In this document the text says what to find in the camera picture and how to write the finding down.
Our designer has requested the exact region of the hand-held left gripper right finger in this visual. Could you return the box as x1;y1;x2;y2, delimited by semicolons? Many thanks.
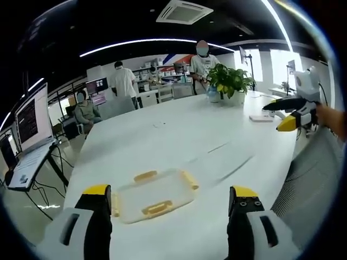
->
227;185;302;260

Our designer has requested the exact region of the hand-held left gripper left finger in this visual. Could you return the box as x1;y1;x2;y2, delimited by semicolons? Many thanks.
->
36;184;113;260

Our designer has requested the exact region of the small pale flat box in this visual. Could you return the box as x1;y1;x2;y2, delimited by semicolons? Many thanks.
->
249;114;274;124

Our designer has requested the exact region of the white plant pot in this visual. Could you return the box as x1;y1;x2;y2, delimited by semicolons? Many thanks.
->
219;89;246;105

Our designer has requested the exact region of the grey mesh office chair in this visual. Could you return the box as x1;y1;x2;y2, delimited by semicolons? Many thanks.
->
269;125;346;246

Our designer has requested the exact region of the monitor on black pole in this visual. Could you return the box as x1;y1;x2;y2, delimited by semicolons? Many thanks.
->
239;45;257;92

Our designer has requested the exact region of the green potted plant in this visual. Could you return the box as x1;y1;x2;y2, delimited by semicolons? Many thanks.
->
205;63;256;99

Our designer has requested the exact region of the black laptop stand table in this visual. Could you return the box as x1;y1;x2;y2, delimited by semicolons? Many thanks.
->
5;143;70;222

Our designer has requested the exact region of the clear lid with yellow latches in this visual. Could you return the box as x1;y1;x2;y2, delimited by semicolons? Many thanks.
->
112;167;200;224

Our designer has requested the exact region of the silver open laptop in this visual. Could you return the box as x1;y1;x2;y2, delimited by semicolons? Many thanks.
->
6;82;59;190

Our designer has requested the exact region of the grey padded chair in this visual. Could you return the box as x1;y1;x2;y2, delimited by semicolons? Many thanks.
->
97;95;136;120

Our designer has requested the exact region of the ceiling air conditioner vent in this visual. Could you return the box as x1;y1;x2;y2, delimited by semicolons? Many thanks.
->
156;0;214;25

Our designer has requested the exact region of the dark desktop monitor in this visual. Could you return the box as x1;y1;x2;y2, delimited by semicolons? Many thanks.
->
85;77;110;107

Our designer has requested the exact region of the black floor cable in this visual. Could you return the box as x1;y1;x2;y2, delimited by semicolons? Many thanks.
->
25;146;75;215

